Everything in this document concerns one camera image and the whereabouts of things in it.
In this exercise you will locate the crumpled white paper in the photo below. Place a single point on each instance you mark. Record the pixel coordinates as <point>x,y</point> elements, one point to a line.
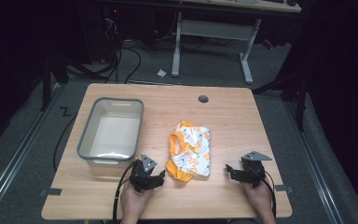
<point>161,73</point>

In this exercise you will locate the orange and white baby garment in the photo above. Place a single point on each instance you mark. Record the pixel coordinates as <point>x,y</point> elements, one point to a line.
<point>190,151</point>

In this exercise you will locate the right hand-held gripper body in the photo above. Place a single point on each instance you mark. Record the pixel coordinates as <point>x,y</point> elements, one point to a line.
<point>253,170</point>

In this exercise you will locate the black tape piece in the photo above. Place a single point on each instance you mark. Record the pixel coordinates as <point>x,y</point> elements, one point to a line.
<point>284,188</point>
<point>54,192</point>

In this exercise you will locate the white-legged wooden desk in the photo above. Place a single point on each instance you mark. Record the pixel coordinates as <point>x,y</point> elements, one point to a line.
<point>214,29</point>

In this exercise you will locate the person's right hand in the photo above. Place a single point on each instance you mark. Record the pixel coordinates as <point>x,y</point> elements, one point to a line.
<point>258,199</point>

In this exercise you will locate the white plastic basin grey rim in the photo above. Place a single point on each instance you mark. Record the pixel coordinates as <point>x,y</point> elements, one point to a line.
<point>112,133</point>

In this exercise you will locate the dark metal stand with legs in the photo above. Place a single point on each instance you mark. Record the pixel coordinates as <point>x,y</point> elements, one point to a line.
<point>295,90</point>

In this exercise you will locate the person's left hand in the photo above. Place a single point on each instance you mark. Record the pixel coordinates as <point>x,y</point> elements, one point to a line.
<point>133,199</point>

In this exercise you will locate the metal floor rail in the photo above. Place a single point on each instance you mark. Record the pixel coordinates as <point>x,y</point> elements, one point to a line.
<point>313,161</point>
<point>15,155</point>

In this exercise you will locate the black metal stand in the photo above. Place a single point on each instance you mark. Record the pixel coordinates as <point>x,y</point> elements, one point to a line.
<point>48,77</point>

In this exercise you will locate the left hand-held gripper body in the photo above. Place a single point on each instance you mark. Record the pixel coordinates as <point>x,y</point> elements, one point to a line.
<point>140,177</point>

